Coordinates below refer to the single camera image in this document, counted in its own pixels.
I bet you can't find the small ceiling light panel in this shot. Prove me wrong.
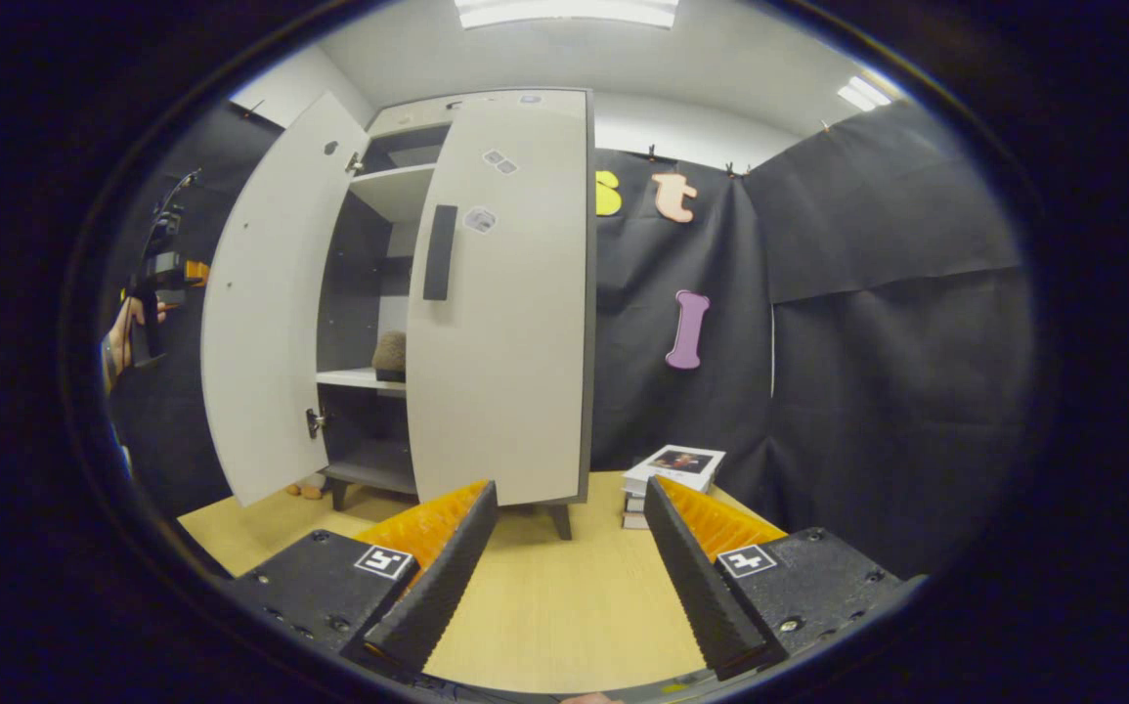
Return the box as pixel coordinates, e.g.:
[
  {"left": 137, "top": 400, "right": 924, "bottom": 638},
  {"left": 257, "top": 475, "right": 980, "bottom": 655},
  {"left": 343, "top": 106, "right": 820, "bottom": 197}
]
[{"left": 837, "top": 76, "right": 893, "bottom": 112}]

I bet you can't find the white cabinet door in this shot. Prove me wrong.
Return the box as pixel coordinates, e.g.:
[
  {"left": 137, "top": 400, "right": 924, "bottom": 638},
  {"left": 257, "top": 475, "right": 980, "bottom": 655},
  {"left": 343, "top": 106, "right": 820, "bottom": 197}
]
[
  {"left": 406, "top": 90, "right": 590, "bottom": 507},
  {"left": 200, "top": 91, "right": 371, "bottom": 507}
]

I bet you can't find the brown fuzzy shoe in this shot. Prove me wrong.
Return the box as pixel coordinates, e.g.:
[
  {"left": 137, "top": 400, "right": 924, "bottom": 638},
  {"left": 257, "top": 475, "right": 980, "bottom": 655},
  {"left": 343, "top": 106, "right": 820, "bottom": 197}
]
[{"left": 371, "top": 330, "right": 409, "bottom": 383}]

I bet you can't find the grey white shoe cabinet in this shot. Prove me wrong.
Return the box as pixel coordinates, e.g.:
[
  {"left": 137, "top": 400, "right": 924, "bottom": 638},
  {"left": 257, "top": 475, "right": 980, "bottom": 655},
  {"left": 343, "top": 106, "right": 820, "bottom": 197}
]
[{"left": 315, "top": 88, "right": 596, "bottom": 542}]

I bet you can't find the large ceiling light panel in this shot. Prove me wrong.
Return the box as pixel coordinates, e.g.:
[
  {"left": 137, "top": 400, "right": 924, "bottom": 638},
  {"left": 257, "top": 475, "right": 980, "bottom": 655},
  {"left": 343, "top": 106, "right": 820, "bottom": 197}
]
[{"left": 455, "top": 0, "right": 679, "bottom": 29}]

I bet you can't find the white booklet with photo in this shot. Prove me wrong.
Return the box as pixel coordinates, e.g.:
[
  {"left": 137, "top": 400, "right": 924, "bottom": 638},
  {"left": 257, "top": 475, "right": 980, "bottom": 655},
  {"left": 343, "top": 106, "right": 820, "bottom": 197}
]
[{"left": 623, "top": 445, "right": 727, "bottom": 496}]

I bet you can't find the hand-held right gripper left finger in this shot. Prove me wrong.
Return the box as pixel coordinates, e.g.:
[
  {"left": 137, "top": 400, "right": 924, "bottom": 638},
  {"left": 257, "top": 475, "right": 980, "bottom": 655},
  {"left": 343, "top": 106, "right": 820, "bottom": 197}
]
[{"left": 227, "top": 479, "right": 501, "bottom": 682}]

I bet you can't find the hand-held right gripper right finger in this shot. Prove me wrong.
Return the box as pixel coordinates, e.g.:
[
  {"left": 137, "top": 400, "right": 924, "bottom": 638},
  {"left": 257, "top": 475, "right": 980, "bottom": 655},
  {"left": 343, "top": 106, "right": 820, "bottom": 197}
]
[{"left": 642, "top": 476, "right": 927, "bottom": 682}]

